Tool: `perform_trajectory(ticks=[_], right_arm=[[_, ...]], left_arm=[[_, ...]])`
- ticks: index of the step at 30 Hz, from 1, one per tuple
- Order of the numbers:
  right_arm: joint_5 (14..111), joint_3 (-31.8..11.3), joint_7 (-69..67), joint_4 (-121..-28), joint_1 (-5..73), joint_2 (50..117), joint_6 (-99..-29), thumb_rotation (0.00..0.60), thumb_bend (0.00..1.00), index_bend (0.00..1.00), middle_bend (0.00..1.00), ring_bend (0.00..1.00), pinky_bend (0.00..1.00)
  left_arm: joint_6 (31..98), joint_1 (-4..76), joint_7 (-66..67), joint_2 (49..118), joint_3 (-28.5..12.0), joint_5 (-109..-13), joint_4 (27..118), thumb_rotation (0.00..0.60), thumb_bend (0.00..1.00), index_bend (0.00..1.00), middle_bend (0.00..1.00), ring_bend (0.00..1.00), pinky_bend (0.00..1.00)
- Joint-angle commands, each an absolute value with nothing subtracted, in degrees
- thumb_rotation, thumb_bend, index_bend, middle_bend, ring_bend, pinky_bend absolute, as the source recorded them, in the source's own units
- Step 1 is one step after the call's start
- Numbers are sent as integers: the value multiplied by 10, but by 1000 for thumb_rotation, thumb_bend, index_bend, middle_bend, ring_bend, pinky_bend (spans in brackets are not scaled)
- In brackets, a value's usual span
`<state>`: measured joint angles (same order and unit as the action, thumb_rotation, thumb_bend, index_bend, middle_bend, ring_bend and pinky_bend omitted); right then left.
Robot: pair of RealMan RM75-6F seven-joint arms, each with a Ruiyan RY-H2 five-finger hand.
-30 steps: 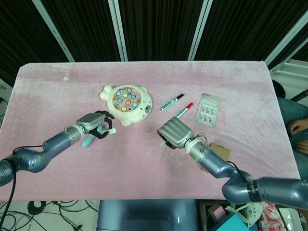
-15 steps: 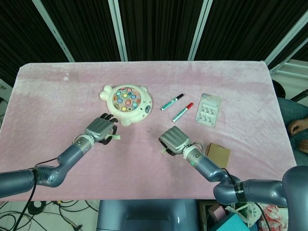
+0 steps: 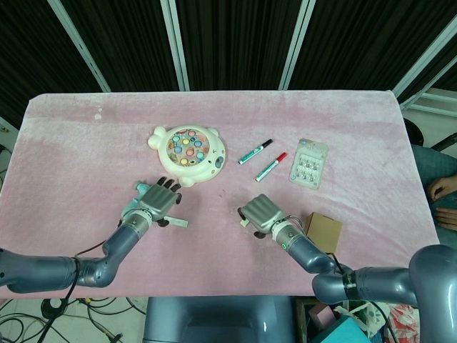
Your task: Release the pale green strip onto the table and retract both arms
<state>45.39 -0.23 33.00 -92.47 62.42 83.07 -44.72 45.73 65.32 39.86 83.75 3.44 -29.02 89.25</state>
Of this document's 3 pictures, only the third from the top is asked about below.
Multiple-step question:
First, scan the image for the bystander bare hand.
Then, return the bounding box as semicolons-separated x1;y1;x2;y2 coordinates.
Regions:
427;177;457;200
436;207;457;232

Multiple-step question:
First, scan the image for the black cap whiteboard marker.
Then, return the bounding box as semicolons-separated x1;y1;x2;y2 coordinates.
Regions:
238;138;273;165

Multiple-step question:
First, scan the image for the teal box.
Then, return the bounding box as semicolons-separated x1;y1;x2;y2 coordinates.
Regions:
313;316;372;343

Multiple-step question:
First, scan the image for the black coiled floor cable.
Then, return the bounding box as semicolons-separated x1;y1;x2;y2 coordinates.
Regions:
41;298;69;319

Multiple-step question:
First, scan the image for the white fishing game toy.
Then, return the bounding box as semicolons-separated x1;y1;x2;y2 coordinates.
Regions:
148;124;226;187

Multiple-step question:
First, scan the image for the red floral plastic bag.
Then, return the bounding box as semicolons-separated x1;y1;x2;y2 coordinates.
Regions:
385;305;422;343

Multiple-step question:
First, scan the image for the clear blister pack card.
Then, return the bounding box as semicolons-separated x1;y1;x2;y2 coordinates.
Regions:
288;138;328;189

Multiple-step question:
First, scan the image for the pink box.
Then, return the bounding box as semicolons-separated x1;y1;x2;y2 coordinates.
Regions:
308;305;336;324

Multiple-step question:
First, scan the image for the white metal frame post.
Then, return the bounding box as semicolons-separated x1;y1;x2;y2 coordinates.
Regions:
391;26;457;96
55;0;111;93
159;0;191;91
277;0;316;90

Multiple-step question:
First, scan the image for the blue-grey robot torso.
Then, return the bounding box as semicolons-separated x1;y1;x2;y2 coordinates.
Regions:
142;295;297;343

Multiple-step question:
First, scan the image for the bystander blue jeans leg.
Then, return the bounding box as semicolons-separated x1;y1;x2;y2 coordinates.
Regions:
410;142;457;233

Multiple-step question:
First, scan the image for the small brown cardboard box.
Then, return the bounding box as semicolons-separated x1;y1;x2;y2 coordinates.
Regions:
304;212;343;253

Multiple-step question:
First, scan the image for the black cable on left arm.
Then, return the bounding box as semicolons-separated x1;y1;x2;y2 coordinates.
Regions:
64;256;82;299

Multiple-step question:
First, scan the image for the red cap whiteboard marker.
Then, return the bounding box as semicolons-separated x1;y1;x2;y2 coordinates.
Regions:
255;152;288;182

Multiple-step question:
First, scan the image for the black strap on arm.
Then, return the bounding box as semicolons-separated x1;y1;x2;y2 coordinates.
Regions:
341;271;358;299

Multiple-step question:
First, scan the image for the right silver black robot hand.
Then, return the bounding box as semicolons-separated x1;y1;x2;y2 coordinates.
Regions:
237;194;286;239

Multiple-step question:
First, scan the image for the pink plush table cloth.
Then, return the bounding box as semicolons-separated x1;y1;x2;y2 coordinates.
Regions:
0;91;446;299

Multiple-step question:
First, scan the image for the white green print plastic bag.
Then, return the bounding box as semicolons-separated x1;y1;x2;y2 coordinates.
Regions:
342;302;390;337

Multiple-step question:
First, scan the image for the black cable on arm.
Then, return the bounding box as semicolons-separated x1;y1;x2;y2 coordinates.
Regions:
285;214;348;277
64;256;82;299

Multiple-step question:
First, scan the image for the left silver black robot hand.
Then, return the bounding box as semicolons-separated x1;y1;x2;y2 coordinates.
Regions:
137;175;185;229

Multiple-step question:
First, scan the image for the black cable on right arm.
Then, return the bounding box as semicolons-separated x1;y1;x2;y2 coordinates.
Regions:
285;214;348;277

